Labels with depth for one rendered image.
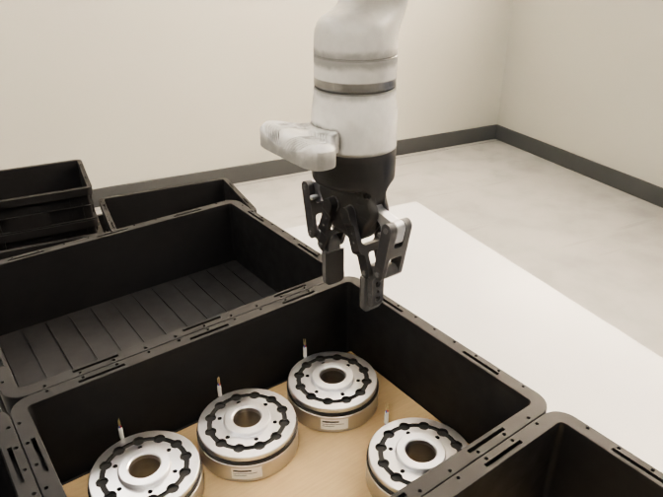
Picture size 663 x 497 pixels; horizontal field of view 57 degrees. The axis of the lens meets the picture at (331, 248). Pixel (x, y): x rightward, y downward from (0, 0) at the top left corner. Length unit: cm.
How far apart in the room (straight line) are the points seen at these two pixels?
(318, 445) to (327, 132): 33
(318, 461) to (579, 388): 49
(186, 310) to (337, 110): 48
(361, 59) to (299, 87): 312
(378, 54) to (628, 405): 68
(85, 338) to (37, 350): 6
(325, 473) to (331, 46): 40
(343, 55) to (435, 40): 354
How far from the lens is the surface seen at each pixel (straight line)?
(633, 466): 57
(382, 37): 50
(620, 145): 381
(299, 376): 72
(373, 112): 51
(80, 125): 336
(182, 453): 65
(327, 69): 51
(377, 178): 53
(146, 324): 89
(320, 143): 48
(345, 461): 66
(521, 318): 114
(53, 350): 88
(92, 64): 330
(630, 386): 105
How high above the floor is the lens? 131
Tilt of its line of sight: 28 degrees down
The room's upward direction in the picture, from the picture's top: straight up
